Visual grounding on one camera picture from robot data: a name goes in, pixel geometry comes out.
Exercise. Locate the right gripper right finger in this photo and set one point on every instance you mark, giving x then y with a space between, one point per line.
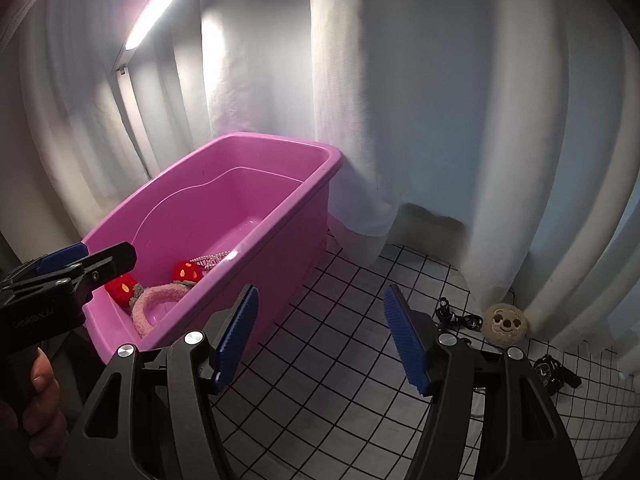
523 436

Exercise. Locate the person's left hand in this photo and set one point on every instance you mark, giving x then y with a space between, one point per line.
43 420

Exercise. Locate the black wrist watch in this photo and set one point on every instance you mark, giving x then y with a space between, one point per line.
554 376

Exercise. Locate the pearl hair clip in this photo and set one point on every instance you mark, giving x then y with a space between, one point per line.
207 262

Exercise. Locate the pink plastic bin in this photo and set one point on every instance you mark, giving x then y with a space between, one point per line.
260 200

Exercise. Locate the beige sloth plush clip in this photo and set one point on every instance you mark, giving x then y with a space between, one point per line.
504 325

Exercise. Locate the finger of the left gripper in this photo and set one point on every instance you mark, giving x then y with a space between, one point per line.
61 258
90 273

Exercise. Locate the white desk lamp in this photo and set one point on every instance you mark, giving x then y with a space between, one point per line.
158 77

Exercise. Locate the white grid tablecloth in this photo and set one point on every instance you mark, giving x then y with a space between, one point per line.
324 395

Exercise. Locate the white curtain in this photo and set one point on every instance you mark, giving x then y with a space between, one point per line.
501 136

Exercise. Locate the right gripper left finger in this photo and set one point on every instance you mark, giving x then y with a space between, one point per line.
149 415

